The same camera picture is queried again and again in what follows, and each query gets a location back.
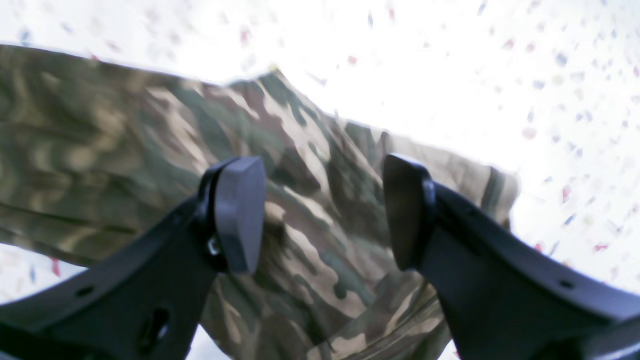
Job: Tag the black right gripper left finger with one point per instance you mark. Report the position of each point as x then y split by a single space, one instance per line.
145 301

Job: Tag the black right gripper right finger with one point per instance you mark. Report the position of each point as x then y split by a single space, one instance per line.
502 299

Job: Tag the camouflage T-shirt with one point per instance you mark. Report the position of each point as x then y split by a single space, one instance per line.
93 154

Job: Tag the white speckled table cloth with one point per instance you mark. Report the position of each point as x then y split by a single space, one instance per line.
544 90

